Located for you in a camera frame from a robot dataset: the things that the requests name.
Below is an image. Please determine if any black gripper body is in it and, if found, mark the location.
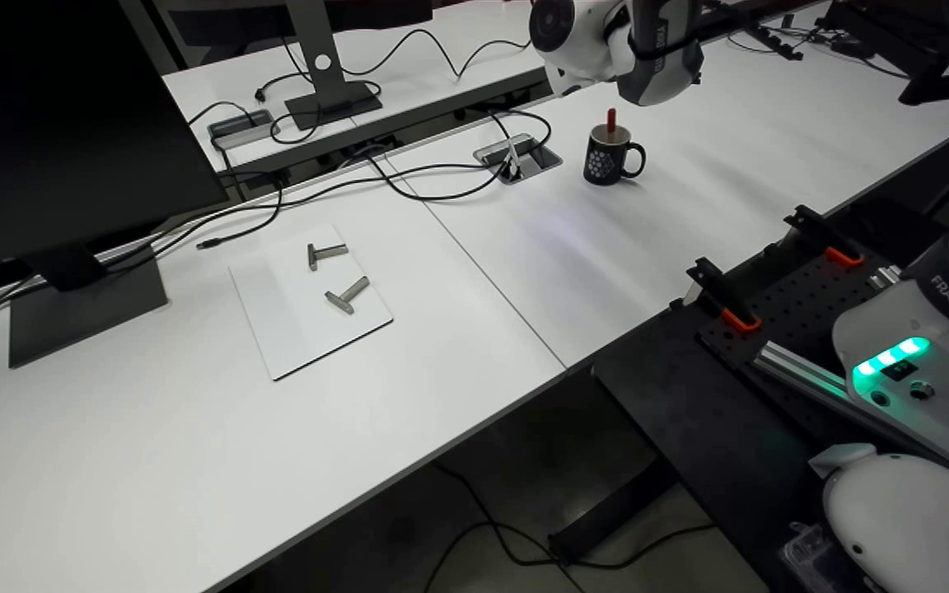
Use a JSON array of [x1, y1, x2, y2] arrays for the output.
[[616, 0, 710, 109]]

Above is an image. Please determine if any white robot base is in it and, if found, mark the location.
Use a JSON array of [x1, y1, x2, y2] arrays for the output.
[[818, 186, 949, 593]]

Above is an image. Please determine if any black mug white inside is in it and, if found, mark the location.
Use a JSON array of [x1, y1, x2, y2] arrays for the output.
[[579, 117, 649, 186]]

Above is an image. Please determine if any grey table outlet box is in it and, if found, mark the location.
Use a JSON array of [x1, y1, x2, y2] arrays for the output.
[[469, 132, 564, 184]]

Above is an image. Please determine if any black robot mounting stand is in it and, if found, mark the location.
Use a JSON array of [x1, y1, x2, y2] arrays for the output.
[[589, 195, 949, 593]]

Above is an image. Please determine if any silver monitor stand black base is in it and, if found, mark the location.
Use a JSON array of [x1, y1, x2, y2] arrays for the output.
[[279, 0, 386, 135]]

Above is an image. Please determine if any grey T-shaped metal piece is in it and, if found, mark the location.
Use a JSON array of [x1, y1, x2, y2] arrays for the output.
[[304, 237, 354, 272], [319, 272, 376, 319]]

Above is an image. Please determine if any white rectangular board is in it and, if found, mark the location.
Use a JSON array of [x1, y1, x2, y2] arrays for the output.
[[229, 239, 400, 385]]

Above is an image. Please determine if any large black monitor with stand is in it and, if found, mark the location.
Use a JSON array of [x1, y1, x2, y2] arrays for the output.
[[0, 0, 230, 373]]

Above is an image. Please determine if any black clamp orange handle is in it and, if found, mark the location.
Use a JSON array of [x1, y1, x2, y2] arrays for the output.
[[683, 253, 767, 339], [784, 201, 869, 272]]

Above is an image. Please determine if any thin black adapter cable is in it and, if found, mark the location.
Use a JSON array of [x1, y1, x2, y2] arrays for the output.
[[253, 18, 538, 109]]

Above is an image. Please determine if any black looped power cable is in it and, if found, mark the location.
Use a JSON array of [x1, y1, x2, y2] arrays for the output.
[[361, 109, 558, 207]]

